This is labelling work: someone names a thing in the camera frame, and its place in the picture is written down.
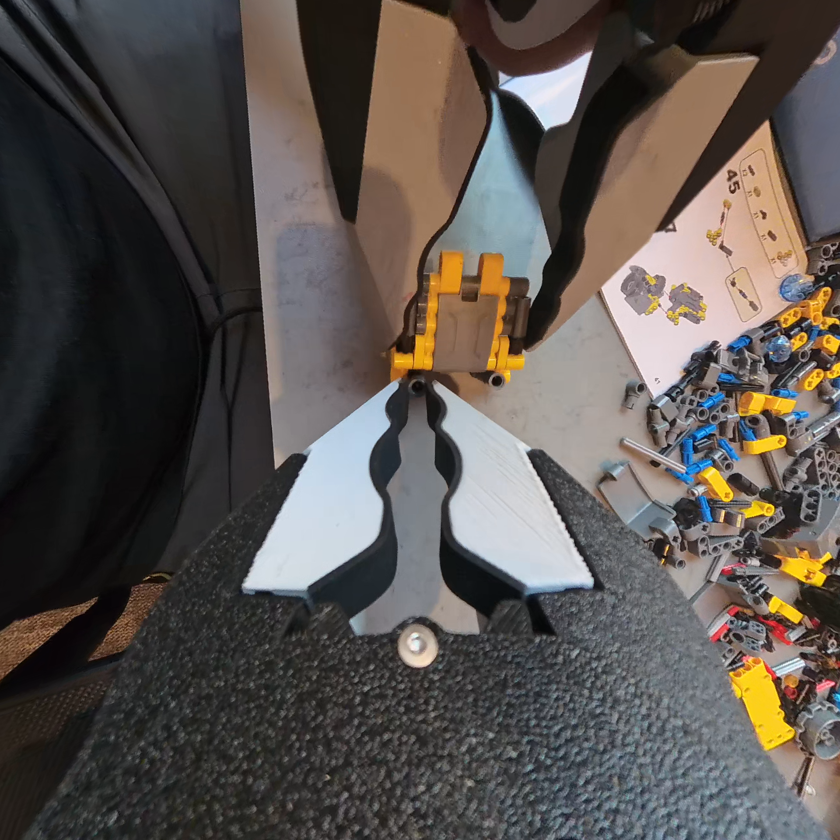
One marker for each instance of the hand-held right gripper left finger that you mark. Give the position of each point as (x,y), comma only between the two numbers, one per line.
(328,525)

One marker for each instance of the grey toothed wheel hub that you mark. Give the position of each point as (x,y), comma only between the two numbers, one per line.
(820,725)

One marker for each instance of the open instruction booklet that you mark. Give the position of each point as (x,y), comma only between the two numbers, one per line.
(695,262)

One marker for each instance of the pile of building bricks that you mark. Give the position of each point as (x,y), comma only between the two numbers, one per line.
(754,446)

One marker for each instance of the grey desk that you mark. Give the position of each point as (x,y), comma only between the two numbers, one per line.
(308,328)

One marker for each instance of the small black pin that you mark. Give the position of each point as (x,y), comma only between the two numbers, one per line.
(417,387)

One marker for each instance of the person's dark sweater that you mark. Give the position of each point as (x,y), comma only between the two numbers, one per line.
(98,328)

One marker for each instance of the grey curved panel piece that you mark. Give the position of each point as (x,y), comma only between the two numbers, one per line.
(636,499)

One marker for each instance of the small yellow grey brick assembly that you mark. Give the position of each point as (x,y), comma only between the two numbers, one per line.
(466,328)

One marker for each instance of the dark blue cardboard box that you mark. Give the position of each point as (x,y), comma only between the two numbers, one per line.
(814,164)

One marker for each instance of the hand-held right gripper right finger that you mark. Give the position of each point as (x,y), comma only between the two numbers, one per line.
(512,525)

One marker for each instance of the long yellow brick panel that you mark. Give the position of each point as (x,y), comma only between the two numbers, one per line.
(761,702)

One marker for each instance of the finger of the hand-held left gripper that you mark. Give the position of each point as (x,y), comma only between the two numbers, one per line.
(643,164)
(413,131)

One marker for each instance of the small grey connector brick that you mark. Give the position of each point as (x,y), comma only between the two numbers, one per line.
(634,392)

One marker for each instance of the person's left hand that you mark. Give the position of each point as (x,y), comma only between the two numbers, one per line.
(571,46)

